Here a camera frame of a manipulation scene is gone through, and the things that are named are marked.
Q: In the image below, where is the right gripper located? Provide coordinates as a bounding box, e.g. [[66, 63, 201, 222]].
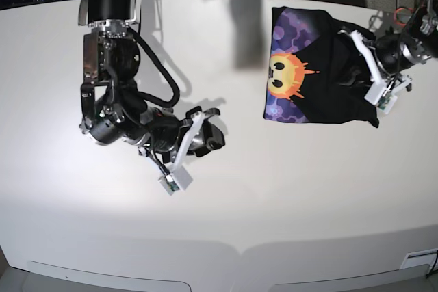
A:
[[136, 107, 225, 164]]

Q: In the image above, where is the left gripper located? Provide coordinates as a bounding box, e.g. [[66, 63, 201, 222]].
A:
[[337, 34, 428, 87]]

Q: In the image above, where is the black graphic T-shirt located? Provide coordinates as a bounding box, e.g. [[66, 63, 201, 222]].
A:
[[263, 7, 379, 127]]

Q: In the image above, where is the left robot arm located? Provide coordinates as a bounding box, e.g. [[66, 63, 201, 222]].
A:
[[336, 0, 437, 88]]

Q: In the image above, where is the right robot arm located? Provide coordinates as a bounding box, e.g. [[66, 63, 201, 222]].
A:
[[78, 0, 225, 165]]

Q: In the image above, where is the white label sticker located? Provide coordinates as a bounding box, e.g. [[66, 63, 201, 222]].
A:
[[400, 249, 437, 270]]

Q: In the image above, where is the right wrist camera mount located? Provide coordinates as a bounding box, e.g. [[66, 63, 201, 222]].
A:
[[153, 117, 213, 195]]

